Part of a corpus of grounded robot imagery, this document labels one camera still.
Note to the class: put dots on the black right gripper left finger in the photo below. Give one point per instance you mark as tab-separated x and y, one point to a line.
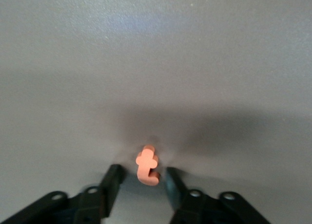
90	204

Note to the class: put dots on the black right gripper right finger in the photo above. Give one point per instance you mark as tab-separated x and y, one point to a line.
192	207

